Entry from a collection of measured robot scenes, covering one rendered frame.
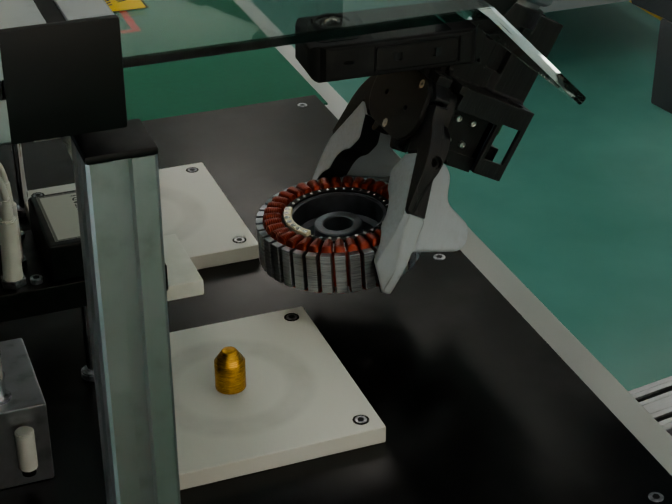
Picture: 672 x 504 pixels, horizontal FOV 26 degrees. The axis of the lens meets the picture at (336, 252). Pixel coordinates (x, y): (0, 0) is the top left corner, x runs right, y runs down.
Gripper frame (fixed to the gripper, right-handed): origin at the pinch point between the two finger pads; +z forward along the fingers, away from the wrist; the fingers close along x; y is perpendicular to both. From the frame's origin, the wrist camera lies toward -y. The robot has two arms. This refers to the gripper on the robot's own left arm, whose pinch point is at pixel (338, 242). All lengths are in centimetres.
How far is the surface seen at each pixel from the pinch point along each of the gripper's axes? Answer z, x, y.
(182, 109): 5.7, 41.0, 3.5
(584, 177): 21, 145, 135
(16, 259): 2.3, -11.5, -25.0
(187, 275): 0.9, -10.7, -14.8
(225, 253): 6.1, 8.2, -3.2
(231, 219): 5.0, 12.7, -1.6
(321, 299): 4.8, 1.1, 1.5
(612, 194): 21, 136, 136
